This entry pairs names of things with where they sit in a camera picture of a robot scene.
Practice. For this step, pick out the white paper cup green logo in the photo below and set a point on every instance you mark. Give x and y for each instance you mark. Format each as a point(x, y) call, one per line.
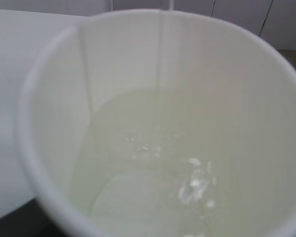
point(158, 123)

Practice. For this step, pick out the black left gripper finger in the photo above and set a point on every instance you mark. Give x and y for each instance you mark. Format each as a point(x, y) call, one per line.
point(29, 220)

